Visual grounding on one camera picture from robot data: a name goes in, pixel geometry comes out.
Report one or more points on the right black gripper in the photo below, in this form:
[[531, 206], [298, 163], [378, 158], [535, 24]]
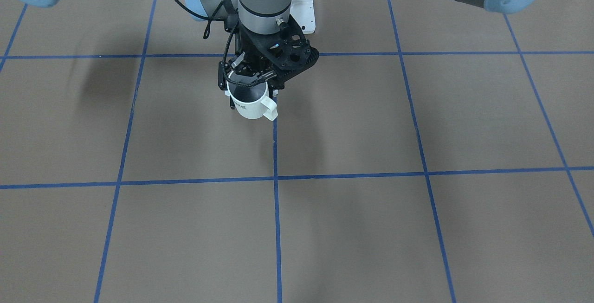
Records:
[[251, 56]]

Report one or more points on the white mug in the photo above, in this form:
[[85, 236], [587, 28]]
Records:
[[252, 102]]

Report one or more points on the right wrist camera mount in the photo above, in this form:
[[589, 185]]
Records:
[[293, 55]]

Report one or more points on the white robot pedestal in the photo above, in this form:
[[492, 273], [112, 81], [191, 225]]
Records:
[[304, 14]]

